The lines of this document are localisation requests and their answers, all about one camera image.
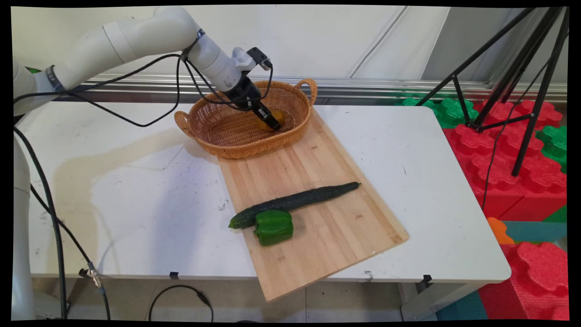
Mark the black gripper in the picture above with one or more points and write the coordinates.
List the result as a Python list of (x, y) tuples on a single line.
[(244, 93)]

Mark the yellow-brown potato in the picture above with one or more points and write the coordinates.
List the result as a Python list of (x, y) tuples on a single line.
[(282, 117)]

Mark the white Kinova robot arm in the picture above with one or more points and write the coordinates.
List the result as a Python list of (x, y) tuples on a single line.
[(136, 36)]

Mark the woven wicker basket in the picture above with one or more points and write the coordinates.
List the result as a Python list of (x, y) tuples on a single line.
[(227, 136)]

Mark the long dark green cucumber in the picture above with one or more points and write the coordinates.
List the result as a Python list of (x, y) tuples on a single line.
[(308, 196)]

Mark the green bell pepper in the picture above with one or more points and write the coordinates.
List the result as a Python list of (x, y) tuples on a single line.
[(273, 227)]

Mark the wooden cutting board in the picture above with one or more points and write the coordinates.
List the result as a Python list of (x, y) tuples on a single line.
[(317, 227)]

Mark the small black table clip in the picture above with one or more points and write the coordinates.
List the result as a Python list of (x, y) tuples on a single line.
[(83, 272), (174, 275), (426, 279)]

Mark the green foam block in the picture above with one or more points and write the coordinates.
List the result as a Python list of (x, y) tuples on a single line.
[(449, 111), (554, 143)]

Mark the large red foam block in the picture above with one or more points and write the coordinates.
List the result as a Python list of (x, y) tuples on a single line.
[(499, 181)]

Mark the white table leg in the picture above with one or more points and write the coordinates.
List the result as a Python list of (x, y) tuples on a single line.
[(431, 302)]

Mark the orange foam piece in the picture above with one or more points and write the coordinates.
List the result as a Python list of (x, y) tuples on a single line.
[(498, 230)]

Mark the black tripod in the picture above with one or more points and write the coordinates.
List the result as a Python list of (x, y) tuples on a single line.
[(540, 100)]

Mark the teal foam floor mat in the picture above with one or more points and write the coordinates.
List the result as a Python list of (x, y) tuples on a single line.
[(535, 231)]

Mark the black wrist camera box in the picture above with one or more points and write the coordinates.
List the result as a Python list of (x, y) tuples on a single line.
[(258, 56)]

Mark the aluminium window rail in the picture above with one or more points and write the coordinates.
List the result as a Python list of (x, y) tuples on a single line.
[(363, 86)]

